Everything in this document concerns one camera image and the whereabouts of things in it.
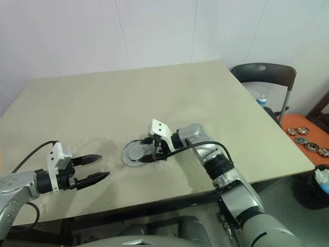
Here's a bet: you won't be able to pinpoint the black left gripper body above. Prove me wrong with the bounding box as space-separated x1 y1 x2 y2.
56 157 79 192

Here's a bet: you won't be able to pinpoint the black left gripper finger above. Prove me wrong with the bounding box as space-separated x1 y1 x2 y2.
76 171 111 191
70 154 104 167

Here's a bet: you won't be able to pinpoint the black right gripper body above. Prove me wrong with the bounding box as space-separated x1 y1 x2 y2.
156 140 169 159

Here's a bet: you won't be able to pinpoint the grey round plate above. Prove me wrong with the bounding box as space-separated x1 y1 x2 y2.
127 142 156 162

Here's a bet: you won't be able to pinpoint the grey motor stator housing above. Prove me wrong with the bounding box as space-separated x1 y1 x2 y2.
121 138 168 168

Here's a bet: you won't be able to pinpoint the dark grey folding chair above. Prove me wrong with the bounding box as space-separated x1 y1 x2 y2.
230 62 297 124

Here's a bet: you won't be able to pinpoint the orange tray with wheels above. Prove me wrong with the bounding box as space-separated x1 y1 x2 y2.
280 113 329 165

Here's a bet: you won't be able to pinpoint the black trash bin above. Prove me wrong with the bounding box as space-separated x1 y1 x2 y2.
293 164 329 210

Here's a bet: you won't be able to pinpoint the white crumpled tissue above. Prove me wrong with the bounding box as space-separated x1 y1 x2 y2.
315 166 329 185

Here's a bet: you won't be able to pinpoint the dark framed door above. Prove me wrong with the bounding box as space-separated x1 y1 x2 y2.
307 91 329 129

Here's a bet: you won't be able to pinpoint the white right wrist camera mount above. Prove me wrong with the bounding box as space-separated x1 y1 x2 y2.
148 118 173 150

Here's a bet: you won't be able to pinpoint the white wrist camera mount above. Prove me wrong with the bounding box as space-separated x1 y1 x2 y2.
45 142 74 193
148 118 173 150

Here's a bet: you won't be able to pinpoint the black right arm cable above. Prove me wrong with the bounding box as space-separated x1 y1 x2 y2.
151 137 234 168

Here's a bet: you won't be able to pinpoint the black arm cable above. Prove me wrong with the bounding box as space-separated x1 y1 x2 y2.
10 140 60 228
151 137 234 168

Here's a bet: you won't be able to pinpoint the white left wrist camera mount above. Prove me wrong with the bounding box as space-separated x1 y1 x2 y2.
45 142 74 193

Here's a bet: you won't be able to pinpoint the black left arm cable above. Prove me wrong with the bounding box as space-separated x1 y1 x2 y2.
10 140 60 228

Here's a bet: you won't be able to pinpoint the black table frame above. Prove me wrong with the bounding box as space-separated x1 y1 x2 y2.
5 167 316 242

